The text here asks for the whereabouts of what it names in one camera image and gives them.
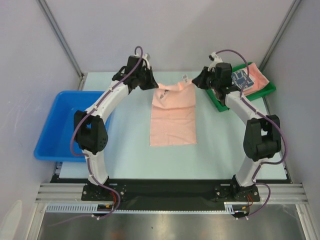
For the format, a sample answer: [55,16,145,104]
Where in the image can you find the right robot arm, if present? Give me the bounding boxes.
[192,62,281,201]

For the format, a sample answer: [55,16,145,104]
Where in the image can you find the small pink cloth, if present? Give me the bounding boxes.
[149,74,197,147]

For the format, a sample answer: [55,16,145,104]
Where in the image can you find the aluminium frame rail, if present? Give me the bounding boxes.
[34,182,309,204]

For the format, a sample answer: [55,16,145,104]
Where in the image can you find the pink towel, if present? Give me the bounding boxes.
[244,62,269,96]

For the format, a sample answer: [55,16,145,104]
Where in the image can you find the blue plastic bin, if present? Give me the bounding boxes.
[34,90,103,162]

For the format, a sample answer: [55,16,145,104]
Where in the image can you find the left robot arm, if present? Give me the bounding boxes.
[71,53,159,200]

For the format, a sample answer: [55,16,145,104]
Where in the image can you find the green plastic tray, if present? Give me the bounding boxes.
[206,64,276,112]

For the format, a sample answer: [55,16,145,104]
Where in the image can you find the patterned blue white towel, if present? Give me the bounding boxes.
[231,69,255,90]

